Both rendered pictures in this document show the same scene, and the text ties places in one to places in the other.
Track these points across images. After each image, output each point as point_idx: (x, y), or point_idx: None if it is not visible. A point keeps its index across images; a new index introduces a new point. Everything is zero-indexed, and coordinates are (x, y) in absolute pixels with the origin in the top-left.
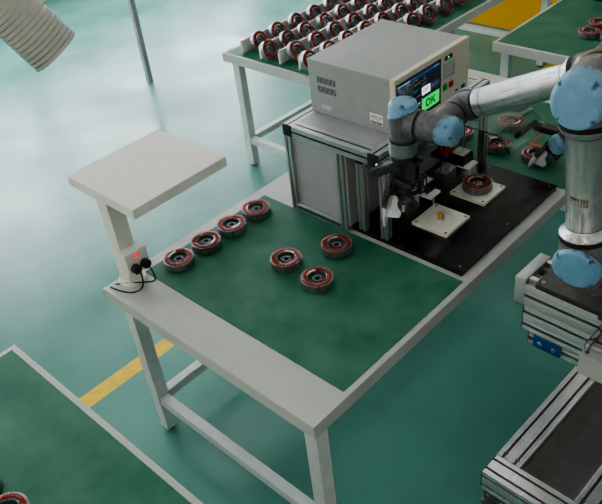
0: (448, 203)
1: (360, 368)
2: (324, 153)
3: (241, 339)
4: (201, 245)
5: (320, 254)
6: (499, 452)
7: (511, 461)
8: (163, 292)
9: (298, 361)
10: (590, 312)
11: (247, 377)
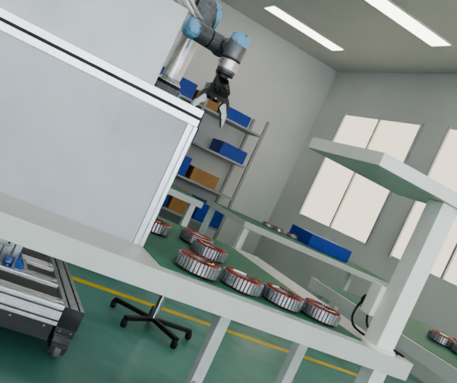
0: None
1: (210, 238)
2: None
3: (278, 279)
4: (292, 292)
5: (168, 238)
6: (62, 305)
7: (62, 302)
8: (340, 323)
9: (246, 257)
10: None
11: (285, 276)
